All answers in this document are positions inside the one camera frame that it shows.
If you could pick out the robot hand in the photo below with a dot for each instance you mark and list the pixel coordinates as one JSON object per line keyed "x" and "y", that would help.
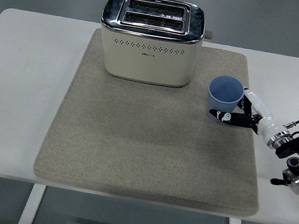
{"x": 266, "y": 122}

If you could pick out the blue ribbed plastic cup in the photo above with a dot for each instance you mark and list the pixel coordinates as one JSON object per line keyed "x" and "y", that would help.
{"x": 223, "y": 99}

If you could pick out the beige felt table mat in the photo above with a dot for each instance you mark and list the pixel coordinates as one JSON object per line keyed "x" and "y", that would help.
{"x": 145, "y": 139}

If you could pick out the cream and chrome toaster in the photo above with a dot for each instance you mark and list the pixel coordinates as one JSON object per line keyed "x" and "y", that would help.
{"x": 149, "y": 58}

